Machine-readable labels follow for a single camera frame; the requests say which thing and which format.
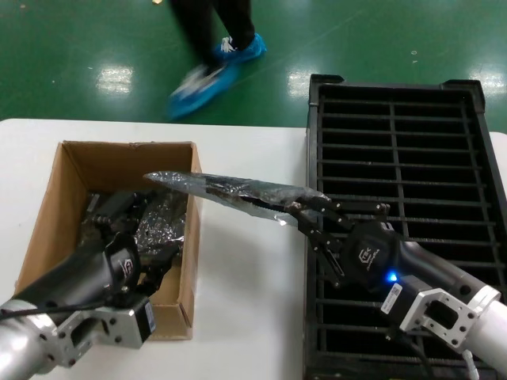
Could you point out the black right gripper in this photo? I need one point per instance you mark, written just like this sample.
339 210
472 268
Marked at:
368 257

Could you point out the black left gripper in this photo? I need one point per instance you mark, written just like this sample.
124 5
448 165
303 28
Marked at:
79 273

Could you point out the black slotted plastic container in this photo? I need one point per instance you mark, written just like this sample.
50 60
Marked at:
312 158

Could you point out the brown cardboard box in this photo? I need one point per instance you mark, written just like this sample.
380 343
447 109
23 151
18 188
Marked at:
119 158

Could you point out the person with blue shoe covers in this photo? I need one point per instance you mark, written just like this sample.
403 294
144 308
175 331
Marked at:
237 20

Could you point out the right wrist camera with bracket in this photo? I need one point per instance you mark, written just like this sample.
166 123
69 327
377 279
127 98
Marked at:
443 316

